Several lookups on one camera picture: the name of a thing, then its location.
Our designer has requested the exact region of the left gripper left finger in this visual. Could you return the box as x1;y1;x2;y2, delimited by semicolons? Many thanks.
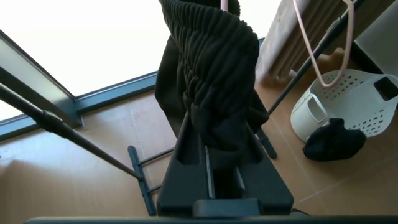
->
157;113;215;217

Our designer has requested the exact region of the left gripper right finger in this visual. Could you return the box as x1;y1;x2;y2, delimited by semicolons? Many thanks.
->
235;124;294;215

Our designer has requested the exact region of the black garment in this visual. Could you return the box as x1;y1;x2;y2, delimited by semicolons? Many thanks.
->
302;117;368;162
154;0;270;200

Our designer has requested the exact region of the white laundry basket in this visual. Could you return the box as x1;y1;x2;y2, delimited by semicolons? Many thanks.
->
290;68;398;143

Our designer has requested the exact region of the black clothes rack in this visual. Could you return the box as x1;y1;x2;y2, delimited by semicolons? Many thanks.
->
0;0;368;217

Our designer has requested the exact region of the brown curtain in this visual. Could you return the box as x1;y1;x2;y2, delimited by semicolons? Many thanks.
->
254;0;396;85

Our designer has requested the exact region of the window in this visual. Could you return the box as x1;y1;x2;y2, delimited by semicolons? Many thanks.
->
0;0;282;142

